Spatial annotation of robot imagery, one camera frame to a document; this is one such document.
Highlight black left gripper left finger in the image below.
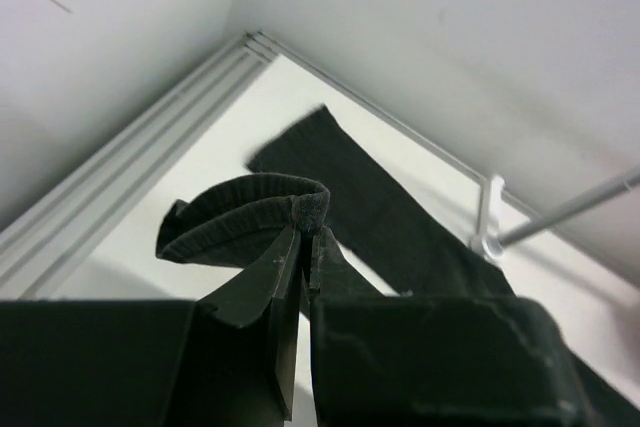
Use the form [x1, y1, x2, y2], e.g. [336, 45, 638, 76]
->
[198, 227, 302, 421]

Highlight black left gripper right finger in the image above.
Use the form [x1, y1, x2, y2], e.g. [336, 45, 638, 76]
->
[306, 227, 383, 302]

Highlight black trousers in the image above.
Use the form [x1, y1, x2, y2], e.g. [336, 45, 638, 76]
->
[156, 107, 639, 426]

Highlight white metal clothes rack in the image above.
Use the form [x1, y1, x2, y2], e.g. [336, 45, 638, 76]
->
[469, 166, 639, 263]

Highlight aluminium table edge rail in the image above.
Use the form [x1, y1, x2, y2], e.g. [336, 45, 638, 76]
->
[0, 29, 640, 298]

